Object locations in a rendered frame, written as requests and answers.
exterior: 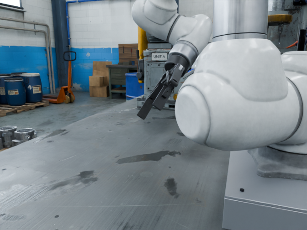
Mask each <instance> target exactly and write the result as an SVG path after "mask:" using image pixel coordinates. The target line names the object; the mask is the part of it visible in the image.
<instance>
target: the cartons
mask: <svg viewBox="0 0 307 230"><path fill-rule="evenodd" d="M106 65H112V62H109V61H93V73H92V76H89V84H90V86H89V88H90V97H109V96H110V92H109V70H108V68H106Z"/></svg>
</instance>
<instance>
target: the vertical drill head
mask: <svg viewBox="0 0 307 230"><path fill-rule="evenodd" d="M284 9H285V0H269V4H268V25H267V32H268V28H269V26H278V33H279V42H278V44H280V37H281V34H282V32H283V28H284V25H289V24H290V23H291V22H292V20H293V16H292V15H288V12H287V11H285V10H284Z"/></svg>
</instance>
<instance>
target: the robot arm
mask: <svg viewBox="0 0 307 230"><path fill-rule="evenodd" d="M268 4H269V0H213V23H212V21H211V19H210V18H209V17H208V16H206V15H204V14H198V15H195V16H192V17H185V16H182V15H180V14H178V13H177V7H178V5H177V3H176V1H175V0H137V1H135V3H134V4H133V7H132V17H133V20H134V21H135V23H136V24H137V25H138V26H139V27H140V28H142V29H143V30H144V31H146V32H147V33H149V34H151V35H152V36H154V37H156V38H158V39H161V40H164V41H166V42H168V43H170V44H171V45H173V48H172V49H171V51H170V52H169V54H168V59H167V61H166V63H165V64H164V68H165V70H166V73H164V74H163V76H162V77H161V78H160V80H159V82H158V83H157V85H156V86H155V87H154V89H153V90H152V92H151V93H150V94H149V96H148V97H147V98H146V101H145V102H144V104H143V105H142V107H141V109H140V110H139V112H138V113H137V116H139V117H140V118H141V119H143V120H144V119H145V118H146V116H147V115H148V113H149V111H150V110H151V108H152V106H154V107H155V108H157V109H158V110H162V108H163V106H164V105H165V103H166V101H167V100H168V98H169V96H170V95H171V93H172V90H174V88H175V87H177V86H178V84H179V81H180V78H181V77H183V76H184V75H185V73H186V71H187V70H188V69H190V68H191V67H192V65H193V64H194V62H195V60H196V59H197V57H198V56H199V58H198V63H197V65H196V68H195V71H194V74H192V75H190V76H189V77H188V78H187V79H186V81H185V82H184V83H183V84H182V86H181V88H180V89H179V92H178V95H177V99H176V103H175V117H176V121H177V124H178V126H179V128H180V130H181V132H182V133H183V134H184V135H185V136H186V137H187V138H189V139H191V140H192V141H194V142H196V143H198V144H201V145H203V146H206V147H210V148H214V149H217V150H221V151H242V150H247V152H248V153H249V154H251V156H252V158H253V160H254V162H255V165H256V167H257V175H259V176H261V177H264V178H286V179H295V180H304V181H307V51H290V52H285V53H283V54H282V55H281V53H280V51H279V50H278V48H277V47H276V46H275V45H274V44H273V43H272V42H271V41H270V40H267V25H268ZM211 34H212V43H209V44H208V42H209V40H210V37H211Z"/></svg>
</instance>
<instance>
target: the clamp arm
mask: <svg viewBox="0 0 307 230"><path fill-rule="evenodd" d="M306 34H307V29H300V30H299V36H298V43H297V50H296V51H304V47H305V40H306Z"/></svg>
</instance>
